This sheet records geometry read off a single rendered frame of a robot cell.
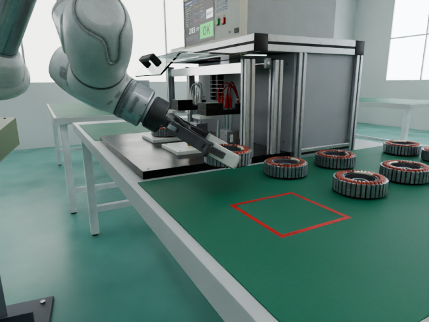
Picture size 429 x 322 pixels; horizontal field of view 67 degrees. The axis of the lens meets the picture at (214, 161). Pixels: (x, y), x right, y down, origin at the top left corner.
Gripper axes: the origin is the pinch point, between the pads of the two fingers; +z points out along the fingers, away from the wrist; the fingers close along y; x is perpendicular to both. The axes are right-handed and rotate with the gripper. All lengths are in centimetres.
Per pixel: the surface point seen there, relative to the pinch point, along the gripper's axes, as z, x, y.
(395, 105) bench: 193, 99, -252
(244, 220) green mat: 4.0, -6.3, 21.0
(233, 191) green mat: 4.6, -6.1, 5.8
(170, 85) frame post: -19, 5, -76
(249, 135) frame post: 8.0, 5.3, -19.1
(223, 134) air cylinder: 4.4, 0.4, -37.0
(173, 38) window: -59, 65, -540
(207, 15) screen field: -20, 33, -49
